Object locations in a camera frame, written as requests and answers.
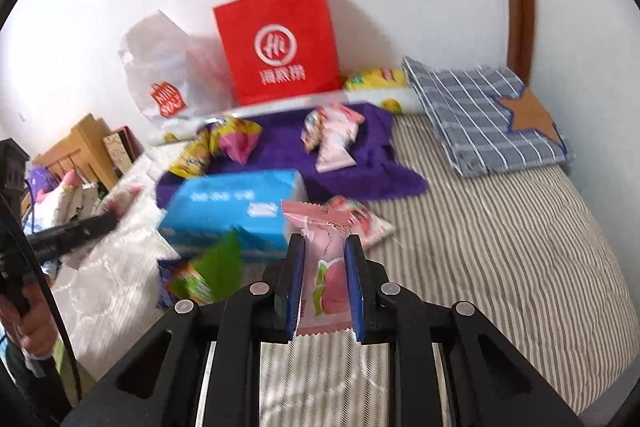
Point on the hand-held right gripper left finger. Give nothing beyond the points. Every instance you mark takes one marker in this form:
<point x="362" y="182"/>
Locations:
<point x="295" y="287"/>

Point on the purple towel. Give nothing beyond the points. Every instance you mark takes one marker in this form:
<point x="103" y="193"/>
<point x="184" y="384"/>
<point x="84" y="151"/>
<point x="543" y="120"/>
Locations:
<point x="370" y="177"/>

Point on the striped bed sheet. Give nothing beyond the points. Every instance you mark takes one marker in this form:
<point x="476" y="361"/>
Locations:
<point x="475" y="232"/>

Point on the white plastic shopping bag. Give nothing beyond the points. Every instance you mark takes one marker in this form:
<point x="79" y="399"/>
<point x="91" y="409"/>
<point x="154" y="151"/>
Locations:
<point x="165" y="72"/>

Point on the pink peach candy packet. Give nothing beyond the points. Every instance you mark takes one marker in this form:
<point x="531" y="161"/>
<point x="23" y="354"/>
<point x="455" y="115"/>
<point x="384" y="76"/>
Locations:
<point x="325" y="257"/>

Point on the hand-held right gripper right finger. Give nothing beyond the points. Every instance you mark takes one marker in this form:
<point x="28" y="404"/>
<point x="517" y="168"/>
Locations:
<point x="352" y="287"/>

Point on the brown patterned box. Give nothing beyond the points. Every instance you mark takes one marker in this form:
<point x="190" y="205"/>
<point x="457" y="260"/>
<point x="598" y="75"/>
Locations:
<point x="120" y="149"/>

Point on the green snack packet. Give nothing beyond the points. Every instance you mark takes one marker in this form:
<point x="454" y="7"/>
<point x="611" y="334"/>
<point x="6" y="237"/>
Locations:
<point x="220" y="264"/>

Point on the purple plush toy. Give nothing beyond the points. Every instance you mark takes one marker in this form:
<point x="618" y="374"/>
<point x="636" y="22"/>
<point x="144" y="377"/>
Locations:
<point x="37" y="179"/>

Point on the yellow pink snack packet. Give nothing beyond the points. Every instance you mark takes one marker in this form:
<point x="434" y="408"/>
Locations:
<point x="235" y="137"/>

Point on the pink white snack packet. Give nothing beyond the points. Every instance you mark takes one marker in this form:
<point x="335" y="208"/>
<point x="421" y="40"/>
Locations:
<point x="367" y="219"/>

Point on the pink white plush toy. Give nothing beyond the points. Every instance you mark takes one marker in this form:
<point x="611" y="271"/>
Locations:
<point x="67" y="202"/>

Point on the grey checked cloth with star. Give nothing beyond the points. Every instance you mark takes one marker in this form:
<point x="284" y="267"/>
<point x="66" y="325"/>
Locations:
<point x="485" y="122"/>

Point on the blue tissue pack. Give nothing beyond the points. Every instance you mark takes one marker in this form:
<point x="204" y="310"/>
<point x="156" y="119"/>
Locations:
<point x="225" y="207"/>

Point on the pink panda print snack packet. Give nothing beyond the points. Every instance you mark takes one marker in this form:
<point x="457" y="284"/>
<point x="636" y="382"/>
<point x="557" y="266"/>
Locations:
<point x="320" y="122"/>

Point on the yellow green drink packet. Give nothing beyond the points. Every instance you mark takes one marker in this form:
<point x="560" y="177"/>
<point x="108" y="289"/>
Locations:
<point x="375" y="79"/>

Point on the wooden headboard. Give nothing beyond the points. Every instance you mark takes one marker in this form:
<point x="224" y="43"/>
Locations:
<point x="75" y="147"/>

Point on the duck print rolled mat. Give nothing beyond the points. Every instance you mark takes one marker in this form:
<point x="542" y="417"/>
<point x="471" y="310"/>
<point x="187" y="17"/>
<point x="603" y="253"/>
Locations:
<point x="370" y="98"/>

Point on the person's left hand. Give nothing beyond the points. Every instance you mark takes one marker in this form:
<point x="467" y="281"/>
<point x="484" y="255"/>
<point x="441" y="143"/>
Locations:
<point x="32" y="332"/>

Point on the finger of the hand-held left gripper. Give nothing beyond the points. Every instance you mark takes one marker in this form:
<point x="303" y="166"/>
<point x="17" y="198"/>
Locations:
<point x="75" y="232"/>

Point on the red paper bag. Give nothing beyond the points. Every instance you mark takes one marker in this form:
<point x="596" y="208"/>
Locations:
<point x="280" y="47"/>

